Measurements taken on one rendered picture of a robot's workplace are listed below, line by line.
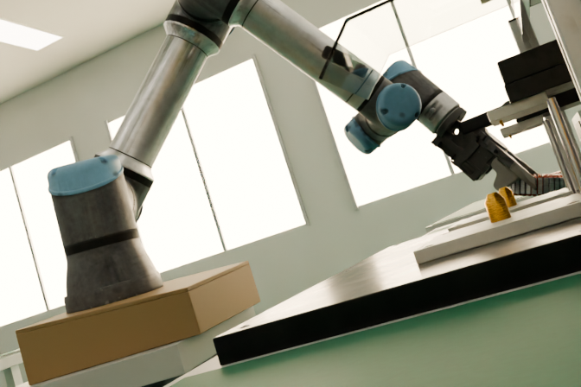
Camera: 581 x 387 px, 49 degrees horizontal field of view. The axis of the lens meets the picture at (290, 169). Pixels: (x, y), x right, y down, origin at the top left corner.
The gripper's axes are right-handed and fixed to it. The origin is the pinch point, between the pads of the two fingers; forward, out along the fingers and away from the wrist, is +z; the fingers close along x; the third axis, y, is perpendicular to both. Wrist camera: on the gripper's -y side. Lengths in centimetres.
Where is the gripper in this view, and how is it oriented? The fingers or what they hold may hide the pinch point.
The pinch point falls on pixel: (541, 183)
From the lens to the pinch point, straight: 122.4
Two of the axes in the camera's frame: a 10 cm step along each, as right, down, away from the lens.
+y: -5.9, 7.5, 3.0
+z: 6.8, 6.6, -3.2
